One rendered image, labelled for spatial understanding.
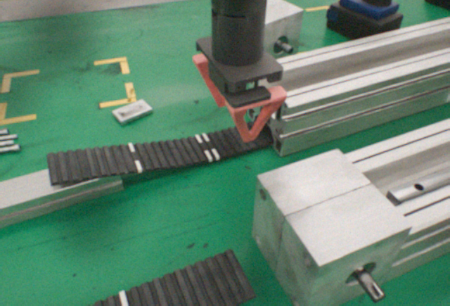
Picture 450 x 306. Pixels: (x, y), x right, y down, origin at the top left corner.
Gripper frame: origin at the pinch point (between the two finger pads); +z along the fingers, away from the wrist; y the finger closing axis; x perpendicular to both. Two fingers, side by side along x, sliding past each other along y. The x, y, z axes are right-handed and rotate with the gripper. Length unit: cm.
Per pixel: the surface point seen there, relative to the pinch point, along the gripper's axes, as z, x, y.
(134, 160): 1.6, 13.6, -0.7
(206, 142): 3.5, 3.9, 0.8
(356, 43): -4.0, -20.7, 3.7
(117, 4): 60, -16, 189
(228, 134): 3.6, 0.5, 1.0
